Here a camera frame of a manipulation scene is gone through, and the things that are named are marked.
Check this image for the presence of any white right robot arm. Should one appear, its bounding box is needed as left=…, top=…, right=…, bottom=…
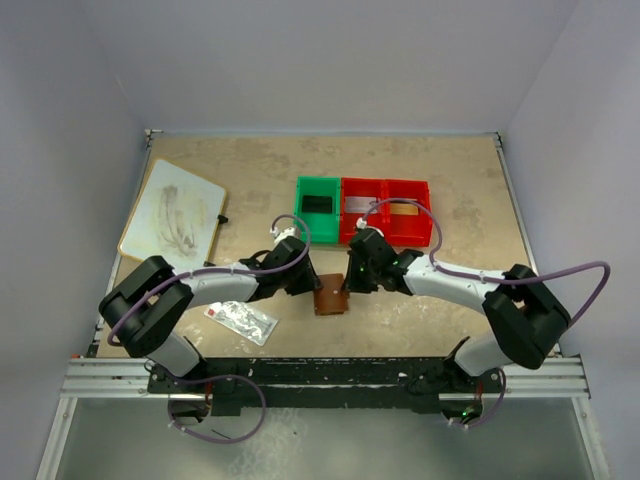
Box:
left=343, top=228, right=571, bottom=391

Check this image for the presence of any white board yellow rim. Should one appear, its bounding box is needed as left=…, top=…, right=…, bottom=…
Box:
left=118, top=159, right=227, bottom=270

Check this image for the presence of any brown leather card holder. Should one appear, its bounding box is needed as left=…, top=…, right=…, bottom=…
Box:
left=313, top=273, right=349, bottom=316

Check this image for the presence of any clear plastic packet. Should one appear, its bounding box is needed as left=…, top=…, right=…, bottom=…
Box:
left=204, top=301, right=278, bottom=346

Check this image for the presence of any red bin right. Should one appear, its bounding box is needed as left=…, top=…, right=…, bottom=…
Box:
left=385, top=179, right=432, bottom=247

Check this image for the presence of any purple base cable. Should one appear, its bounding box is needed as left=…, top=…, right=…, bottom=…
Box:
left=167, top=371, right=270, bottom=444
left=447, top=369, right=509, bottom=431

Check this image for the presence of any silver card in bin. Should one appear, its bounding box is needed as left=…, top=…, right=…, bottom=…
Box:
left=344, top=196, right=380, bottom=214

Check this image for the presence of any green plastic bin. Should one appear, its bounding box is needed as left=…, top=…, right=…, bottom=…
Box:
left=294, top=176, right=341, bottom=244

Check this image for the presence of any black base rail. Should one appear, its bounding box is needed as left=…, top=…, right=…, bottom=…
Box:
left=147, top=356, right=506, bottom=419

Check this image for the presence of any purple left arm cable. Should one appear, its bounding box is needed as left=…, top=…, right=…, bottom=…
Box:
left=106, top=213, right=313, bottom=347

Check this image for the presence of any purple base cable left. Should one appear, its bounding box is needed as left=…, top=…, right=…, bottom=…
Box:
left=167, top=371, right=270, bottom=444

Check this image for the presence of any gold card in bin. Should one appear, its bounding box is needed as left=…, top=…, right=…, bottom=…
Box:
left=389, top=199, right=420, bottom=216

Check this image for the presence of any black card in bin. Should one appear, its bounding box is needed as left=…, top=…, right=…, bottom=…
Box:
left=300, top=195, right=334, bottom=214

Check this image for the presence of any metal corner bracket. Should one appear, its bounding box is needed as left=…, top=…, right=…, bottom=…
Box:
left=144, top=129, right=163, bottom=149

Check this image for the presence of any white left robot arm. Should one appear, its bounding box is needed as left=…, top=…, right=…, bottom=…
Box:
left=98, top=236, right=321, bottom=392

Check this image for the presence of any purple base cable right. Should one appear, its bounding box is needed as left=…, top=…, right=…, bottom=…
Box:
left=447, top=369, right=509, bottom=431

